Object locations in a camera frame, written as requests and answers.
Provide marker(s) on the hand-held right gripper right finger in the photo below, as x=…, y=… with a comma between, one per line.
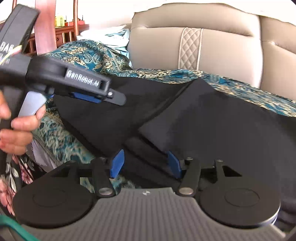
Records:
x=173, y=163

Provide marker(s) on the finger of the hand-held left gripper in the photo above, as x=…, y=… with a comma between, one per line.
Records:
x=113, y=98

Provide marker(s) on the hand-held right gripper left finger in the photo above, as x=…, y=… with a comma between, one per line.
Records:
x=118, y=163

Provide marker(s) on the black pants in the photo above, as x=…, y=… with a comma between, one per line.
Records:
x=219, y=120

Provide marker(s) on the person's left hand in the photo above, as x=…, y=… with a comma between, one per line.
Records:
x=20, y=139

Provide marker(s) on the teal paisley blanket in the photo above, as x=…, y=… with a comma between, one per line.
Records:
x=92, y=58

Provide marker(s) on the red wooden chair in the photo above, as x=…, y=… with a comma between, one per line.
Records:
x=45, y=23

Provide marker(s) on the light blue cloth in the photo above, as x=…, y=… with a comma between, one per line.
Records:
x=120, y=39

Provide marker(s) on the beige leather sofa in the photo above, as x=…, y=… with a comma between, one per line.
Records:
x=161, y=41

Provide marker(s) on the black floral clothing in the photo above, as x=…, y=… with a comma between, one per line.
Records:
x=9, y=185

